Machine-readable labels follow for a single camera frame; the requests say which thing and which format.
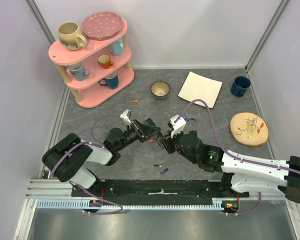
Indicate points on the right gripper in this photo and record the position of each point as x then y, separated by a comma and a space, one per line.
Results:
166, 143

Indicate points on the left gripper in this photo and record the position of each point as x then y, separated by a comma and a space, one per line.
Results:
143, 132

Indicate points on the black remote control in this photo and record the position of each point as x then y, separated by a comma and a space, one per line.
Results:
149, 123

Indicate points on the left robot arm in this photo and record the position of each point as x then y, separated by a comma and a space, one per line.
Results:
65, 160

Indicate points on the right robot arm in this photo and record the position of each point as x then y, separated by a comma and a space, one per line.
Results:
240, 173

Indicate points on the blue purple battery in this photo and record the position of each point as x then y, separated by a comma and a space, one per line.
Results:
164, 171

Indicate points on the beige brown ceramic bowl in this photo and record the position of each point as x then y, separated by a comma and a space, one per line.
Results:
160, 89

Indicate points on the white square plate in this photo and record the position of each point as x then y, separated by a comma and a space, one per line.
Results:
196, 86

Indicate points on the dark blue faceted mug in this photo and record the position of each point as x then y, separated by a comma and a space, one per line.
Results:
111, 81

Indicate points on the round wooden bird coaster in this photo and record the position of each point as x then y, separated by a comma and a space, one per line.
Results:
249, 129

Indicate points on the pink three-tier shelf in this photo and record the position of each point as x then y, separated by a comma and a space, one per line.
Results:
89, 93

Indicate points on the orange mug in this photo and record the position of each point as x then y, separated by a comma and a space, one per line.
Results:
105, 61

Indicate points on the light blue mug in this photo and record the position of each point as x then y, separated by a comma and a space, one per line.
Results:
117, 47

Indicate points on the navy blue cup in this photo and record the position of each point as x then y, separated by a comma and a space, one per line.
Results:
240, 86

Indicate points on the grey blue mug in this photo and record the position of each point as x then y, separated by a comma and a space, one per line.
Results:
79, 72

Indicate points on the pink polka dot plate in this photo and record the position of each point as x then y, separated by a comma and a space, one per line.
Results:
101, 26

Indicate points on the beige ceramic mug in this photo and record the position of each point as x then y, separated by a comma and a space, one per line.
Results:
71, 36

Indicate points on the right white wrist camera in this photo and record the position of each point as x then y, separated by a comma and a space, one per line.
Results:
177, 124

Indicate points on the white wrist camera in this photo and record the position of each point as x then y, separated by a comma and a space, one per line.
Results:
177, 124
125, 116

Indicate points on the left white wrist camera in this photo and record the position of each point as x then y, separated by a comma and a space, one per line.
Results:
125, 116

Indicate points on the white slotted cable duct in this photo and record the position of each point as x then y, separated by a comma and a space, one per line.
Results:
91, 204

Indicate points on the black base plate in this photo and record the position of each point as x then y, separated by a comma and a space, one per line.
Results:
160, 192

